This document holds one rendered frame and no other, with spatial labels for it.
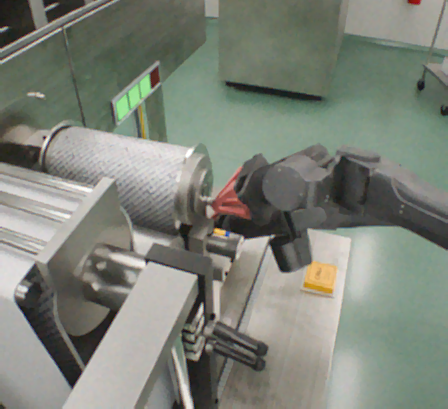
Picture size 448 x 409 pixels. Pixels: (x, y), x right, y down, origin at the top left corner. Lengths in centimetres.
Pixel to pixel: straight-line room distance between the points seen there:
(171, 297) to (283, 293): 68
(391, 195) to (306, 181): 10
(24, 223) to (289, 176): 29
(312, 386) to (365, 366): 110
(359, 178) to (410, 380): 153
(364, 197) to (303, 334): 44
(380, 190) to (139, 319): 33
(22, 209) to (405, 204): 39
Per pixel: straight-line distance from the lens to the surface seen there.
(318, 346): 90
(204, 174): 63
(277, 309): 93
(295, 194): 48
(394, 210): 49
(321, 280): 96
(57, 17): 85
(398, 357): 201
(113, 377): 27
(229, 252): 65
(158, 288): 30
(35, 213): 36
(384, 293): 218
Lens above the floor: 168
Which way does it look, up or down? 40 degrees down
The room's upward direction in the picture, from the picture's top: straight up
